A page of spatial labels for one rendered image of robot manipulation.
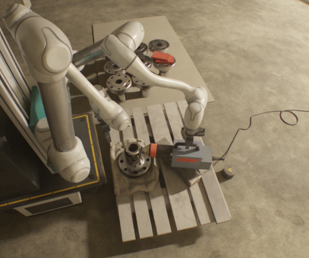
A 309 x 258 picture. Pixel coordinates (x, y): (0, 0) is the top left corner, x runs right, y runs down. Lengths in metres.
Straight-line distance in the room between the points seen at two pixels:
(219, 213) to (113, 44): 1.32
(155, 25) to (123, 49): 2.72
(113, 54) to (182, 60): 1.99
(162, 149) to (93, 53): 0.79
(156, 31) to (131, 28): 2.42
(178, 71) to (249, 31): 1.67
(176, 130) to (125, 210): 0.84
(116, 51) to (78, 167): 0.58
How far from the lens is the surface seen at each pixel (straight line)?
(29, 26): 0.79
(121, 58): 1.17
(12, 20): 0.87
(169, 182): 1.81
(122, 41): 1.19
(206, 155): 1.67
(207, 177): 1.84
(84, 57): 1.54
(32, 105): 1.46
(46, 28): 0.75
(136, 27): 1.30
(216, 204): 1.78
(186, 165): 1.69
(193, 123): 1.31
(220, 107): 2.55
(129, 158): 1.70
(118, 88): 2.31
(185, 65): 3.00
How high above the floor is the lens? 1.80
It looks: 53 degrees down
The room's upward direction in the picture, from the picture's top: straight up
